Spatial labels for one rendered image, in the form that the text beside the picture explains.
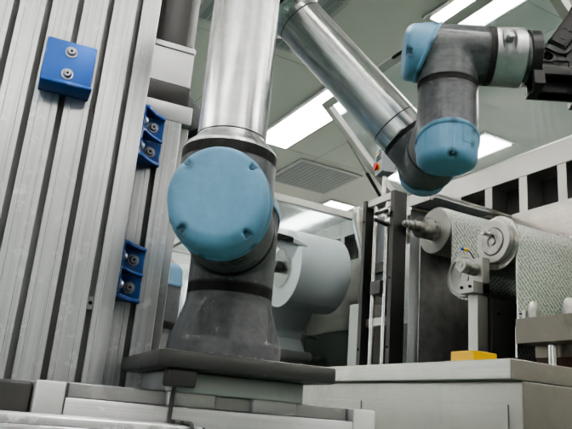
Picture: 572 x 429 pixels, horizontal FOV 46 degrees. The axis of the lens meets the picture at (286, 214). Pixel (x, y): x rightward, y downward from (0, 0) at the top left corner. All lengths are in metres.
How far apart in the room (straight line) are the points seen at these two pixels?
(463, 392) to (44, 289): 0.90
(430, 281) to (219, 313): 1.35
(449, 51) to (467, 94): 0.06
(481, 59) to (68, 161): 0.59
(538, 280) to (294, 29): 1.10
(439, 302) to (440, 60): 1.37
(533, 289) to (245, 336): 1.14
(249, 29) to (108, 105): 0.31
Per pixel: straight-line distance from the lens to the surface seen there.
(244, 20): 0.86
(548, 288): 1.90
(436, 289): 2.14
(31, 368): 0.98
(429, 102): 0.84
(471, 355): 1.49
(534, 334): 1.69
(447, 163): 0.82
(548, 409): 1.45
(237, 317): 0.84
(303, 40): 1.01
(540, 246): 1.91
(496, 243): 1.85
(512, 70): 0.89
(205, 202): 0.74
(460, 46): 0.87
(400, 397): 1.67
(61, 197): 1.02
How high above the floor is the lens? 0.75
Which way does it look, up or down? 17 degrees up
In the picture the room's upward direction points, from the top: 5 degrees clockwise
